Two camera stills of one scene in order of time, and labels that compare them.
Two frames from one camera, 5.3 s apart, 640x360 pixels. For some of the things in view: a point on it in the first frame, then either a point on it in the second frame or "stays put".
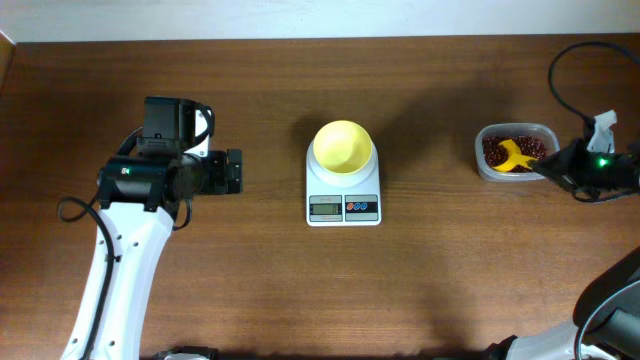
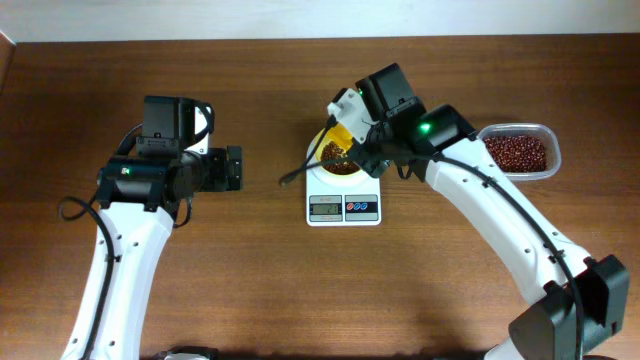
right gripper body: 572,165 → 373,163
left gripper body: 233,170 stays put
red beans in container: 496,155 stays put
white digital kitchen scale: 343,180 stays put
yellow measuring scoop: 515,157 → 340,135
